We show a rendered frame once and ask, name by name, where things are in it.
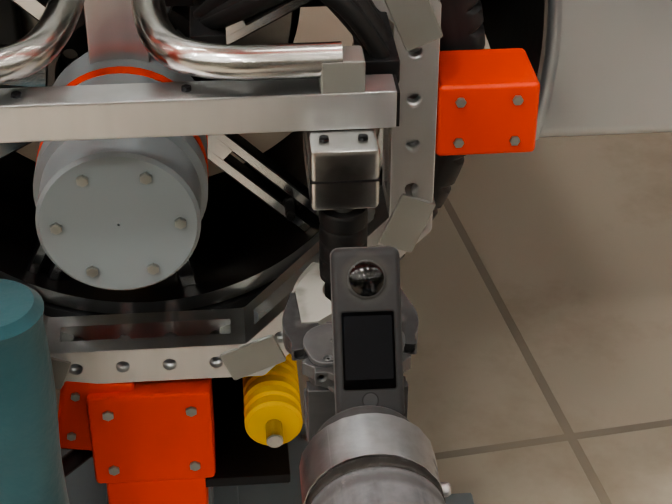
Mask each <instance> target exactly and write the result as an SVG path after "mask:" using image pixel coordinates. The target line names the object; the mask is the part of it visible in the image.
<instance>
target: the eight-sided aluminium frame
mask: <svg viewBox="0 0 672 504"><path fill-rule="evenodd" d="M372 1H373V3H374V5H375V6H376V8H377V9H378V10H380V11H381V12H387V15H388V19H389V22H390V26H391V30H392V33H393V37H394V41H395V44H396V48H397V52H398V55H399V59H400V81H399V83H398V85H399V89H400V121H399V126H396V127H394V128H383V162H382V185H381V186H380V187H379V204H378V206H377V207H375V208H368V222H367V247H371V246H392V247H395V248H396V249H397V250H398V252H399V257H402V256H403V255H404V254H405V253H406V252H409V253H411V252H412V251H413V249H414V247H415V245H416V244H417V243H418V242H419V241H420V240H421V239H422V238H424V237H425V236H426V235H427V234H428V233H429V232H431V230H432V217H433V210H434V208H435V206H436V204H435V201H434V197H433V194H434V171H435V147H436V124H437V101H438V78H439V54H440V38H442V37H443V33H442V30H441V8H442V5H441V2H440V0H372ZM319 241H320V240H319ZM319 241H318V242H317V243H316V244H315V245H314V246H313V247H312V248H310V249H309V250H308V251H307V252H306V253H305V254H304V255H303V256H301V257H300V258H299V259H298V260H297V261H296V262H295V263H294V264H293V265H291V266H290V267H289V268H288V269H287V270H286V271H285V272H284V273H282V274H281V275H280V276H279V277H278V278H277V279H276V280H275V281H273V282H272V283H271V284H270V285H269V286H268V287H267V288H266V289H265V290H263V291H262V292H261V293H260V294H259V295H258V296H257V297H256V298H254V299H253V300H252V301H251V302H250V303H249V304H248V305H247V306H245V307H242V308H233V309H212V310H191V311H171V312H150V313H129V314H109V315H88V316H67V317H49V316H45V315H43V319H44V324H45V329H46V334H47V339H48V345H49V350H50V356H51V361H52V367H53V374H54V381H55V388H56V389H61V388H62V386H63V385H64V382H66V381H70V382H82V383H94V384H109V383H128V382H148V381H167V380H187V379H206V378H225V377H232V378H233V380H238V379H240V378H243V377H246V376H263V375H265V374H266V373H267V372H268V371H270V370H271V369H272V368H273V367H274V366H275V365H277V364H279V363H282V362H285V361H286V356H287V355H288V354H289V353H288V352H287V351H286V349H285V347H284V343H283V330H282V317H283V313H284V310H285V307H286V304H287V302H288V299H289V296H290V293H292V291H293V288H294V286H295V284H296V282H297V280H298V278H299V277H300V275H301V274H302V273H303V272H304V271H305V269H306V268H307V267H308V266H309V265H310V264H311V263H313V262H315V263H319V257H320V254H319ZM214 330H218V331H214ZM80 337H81V338H80Z"/></svg>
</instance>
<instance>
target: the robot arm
mask: <svg viewBox="0 0 672 504"><path fill-rule="evenodd" d="M330 281H331V301H330V300H329V299H328V298H326V297H325V282H324V281H323V280H322V279H321V277H320V270H319V263H315V262H313V263H311V264H310V265H309V266H308V267H307V268H306V269H305V271H304V272H303V273H302V274H301V275H300V277H299V278H298V280H297V282H296V284H295V286H294V288H293V291H292V293H290V296H289V299H288V302H287V304H286V307H285V310H284V313H283V317H282V330H283V343H284V347H285V349H286V351H287V352H288V353H290V354H291V358H292V360H293V361H296V360H302V374H303V375H305V376H307V377H308V379H309V381H306V384H307V388H304V416H305V426H306V435H307V446H306V448H305V449H304V451H303V453H302V457H301V461H300V466H299V470H300V482H301V494H302V504H446V503H445V498H444V497H448V496H450V495H451V485H450V483H449V482H440V481H439V475H438V466H437V462H436V458H435V454H434V451H433V448H432V445H431V442H430V440H429V439H428V438H427V436H426V435H425V434H424V433H423V432H422V431H421V429H420V428H419V427H417V426H416V425H414V424H412V423H411V422H410V421H409V420H408V419H407V408H408V382H407V381H406V377H405V376H404V375H403V373H404V372H406V371H408V370H409V369H411V355H410V354H417V342H418V315H417V312H416V310H415V308H414V306H413V305H412V303H411V302H410V301H409V299H408V298H407V296H406V295H405V293H404V292H403V290H402V289H401V286H400V257H399V252H398V250H397V249H396V248H395V247H392V246H371V247H344V248H335V249H333V250H332V251H331V253H330ZM314 435H315V436H314Z"/></svg>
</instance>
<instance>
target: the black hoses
mask: <svg viewBox="0 0 672 504"><path fill-rule="evenodd" d="M285 1H287V0H205V1H204V2H203V3H202V4H201V5H200V6H191V7H190V38H191V39H194V40H198V41H203V42H209V43H217V44H226V27H228V26H231V25H233V24H235V23H238V22H240V21H242V20H245V19H247V18H249V17H252V16H254V15H256V14H259V13H261V12H263V11H265V10H268V9H270V8H272V7H274V6H276V5H278V4H281V3H283V2H285ZM320 1H321V2H322V3H323V4H325V5H326V6H327V7H328V8H329V10H330V11H331V12H332V13H333V14H334V15H335V16H336V17H337V18H338V19H339V20H340V21H341V23H342V24H343V25H344V26H345V27H346V28H347V30H348V31H349V32H350V33H351V34H352V37H353V41H354V46H358V45H359V46H362V49H363V54H364V58H365V62H366V70H365V75H372V74H392V75H396V78H397V82H398V83H399V81H400V59H399V55H398V52H397V48H396V44H395V41H394V37H393V33H392V30H391V26H390V22H389V19H388V15H387V12H378V10H377V8H376V6H375V5H374V3H373V1H372V0H320ZM165 4H166V6H190V5H193V0H165Z"/></svg>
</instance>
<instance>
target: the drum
mask: <svg viewBox="0 0 672 504"><path fill-rule="evenodd" d="M184 81H194V79H193V78H192V77H191V76H189V75H185V74H181V73H178V72H175V71H173V70H170V69H168V68H166V67H165V66H163V65H162V64H160V63H159V62H158V61H157V60H156V59H155V58H154V57H152V56H151V55H150V62H144V61H140V60H133V59H113V60H106V61H101V62H97V63H94V64H90V63H89V53H88V52H86V53H85V54H83V55H82V56H81V57H79V58H78V59H76V60H75V61H73V62H72V63H71V64H70V65H68V66H67V67H66V68H65V69H64V70H63V71H62V73H61V74H60V75H59V76H58V78H57V79H56V81H55V82H54V84H53V86H77V85H104V84H131V83H158V82H184ZM33 197H34V202H35V206H36V214H35V224H36V231H37V235H38V238H39V241H40V244H41V246H42V247H43V249H44V251H45V253H46V254H47V256H48V257H49V258H50V260H51V261H52V262H53V263H54V264H55V265H56V266H57V267H58V268H59V269H61V270H62V271H63V272H64V273H66V274H67V275H69V276H70V277H72V278H74V279H75V280H77V281H80V282H82V283H84V284H87V285H90V286H93V287H96V288H101V289H106V290H124V291H125V290H135V289H140V288H145V287H148V286H151V285H154V284H157V283H159V282H161V281H163V280H165V279H167V278H168V277H170V276H172V275H173V274H174V273H176V272H177V271H178V270H179V269H180V268H181V267H182V266H183V265H184V264H185V263H186V262H187V261H188V259H189V258H190V257H191V255H192V254H193V252H194V250H195V248H196V246H197V243H198V240H199V237H200V231H201V220H202V218H203V216H204V213H205V210H206V207H207V201H208V136H207V135H194V136H169V137H144V138H119V139H94V140H69V141H44V142H40V144H39V149H38V153H37V158H36V164H35V172H34V178H33Z"/></svg>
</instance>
